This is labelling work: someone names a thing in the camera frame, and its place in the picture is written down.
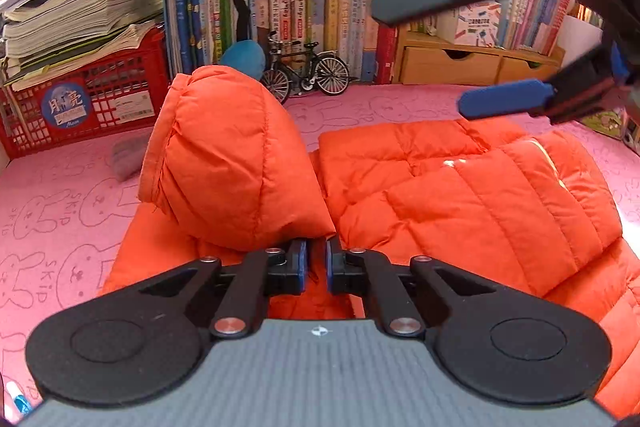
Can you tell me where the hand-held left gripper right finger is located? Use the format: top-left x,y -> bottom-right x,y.
325,238 -> 502,339

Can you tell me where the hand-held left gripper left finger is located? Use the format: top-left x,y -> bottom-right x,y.
135,238 -> 308,340

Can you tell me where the orange puffer jacket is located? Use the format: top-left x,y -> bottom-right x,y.
100,66 -> 640,425

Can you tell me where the wooden drawer organizer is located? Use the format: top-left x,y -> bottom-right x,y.
392,29 -> 566,86

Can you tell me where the white printed cardboard box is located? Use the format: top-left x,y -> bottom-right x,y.
452,0 -> 501,48

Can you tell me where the white card sheet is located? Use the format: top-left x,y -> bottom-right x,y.
555,14 -> 606,68

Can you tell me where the row of large picture books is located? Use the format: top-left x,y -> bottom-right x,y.
162,0 -> 406,85

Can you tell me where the black model bicycle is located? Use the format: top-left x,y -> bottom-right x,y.
260,31 -> 351,105

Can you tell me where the blue plush ball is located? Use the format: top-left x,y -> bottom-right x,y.
220,39 -> 266,80

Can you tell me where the pink bunny print blanket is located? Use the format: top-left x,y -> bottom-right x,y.
0,82 -> 640,413

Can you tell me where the red plastic crate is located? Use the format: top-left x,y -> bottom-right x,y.
0,24 -> 168,160

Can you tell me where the small blue white packet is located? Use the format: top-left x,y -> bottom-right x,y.
5,379 -> 33,413

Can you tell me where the stack of paper booklets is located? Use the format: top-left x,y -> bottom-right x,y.
0,0 -> 166,90

